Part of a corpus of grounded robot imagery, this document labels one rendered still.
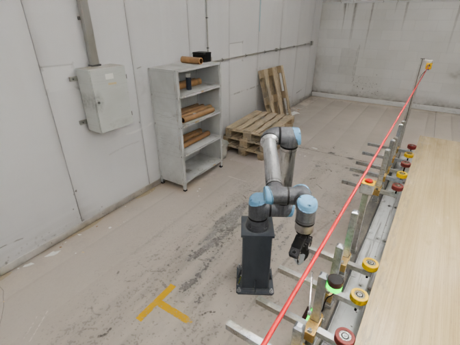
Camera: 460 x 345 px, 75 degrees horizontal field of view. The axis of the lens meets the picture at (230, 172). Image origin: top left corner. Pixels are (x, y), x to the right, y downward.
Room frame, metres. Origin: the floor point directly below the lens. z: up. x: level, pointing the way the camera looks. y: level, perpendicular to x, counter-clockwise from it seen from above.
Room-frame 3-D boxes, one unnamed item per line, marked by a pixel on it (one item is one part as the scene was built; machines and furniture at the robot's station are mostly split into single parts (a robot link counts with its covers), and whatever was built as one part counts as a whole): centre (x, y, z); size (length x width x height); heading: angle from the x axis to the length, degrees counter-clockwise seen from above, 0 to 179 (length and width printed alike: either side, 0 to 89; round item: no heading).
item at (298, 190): (1.27, -0.35, 1.28); 0.12 x 0.12 x 0.09; 87
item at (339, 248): (1.11, -0.52, 0.87); 0.03 x 0.03 x 0.48; 56
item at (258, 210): (1.93, -0.23, 0.79); 0.17 x 0.15 x 0.18; 87
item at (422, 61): (3.21, -1.98, 1.20); 0.15 x 0.12 x 1.00; 146
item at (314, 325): (0.88, -0.37, 0.85); 0.13 x 0.06 x 0.05; 146
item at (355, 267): (1.32, -0.59, 0.83); 0.43 x 0.03 x 0.04; 56
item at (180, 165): (3.95, 0.54, 0.78); 0.90 x 0.45 x 1.55; 148
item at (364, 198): (1.53, -0.81, 0.93); 0.05 x 0.04 x 0.45; 146
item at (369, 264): (1.21, -0.75, 0.85); 0.08 x 0.08 x 0.11
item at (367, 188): (1.53, -0.81, 1.18); 0.07 x 0.07 x 0.08; 56
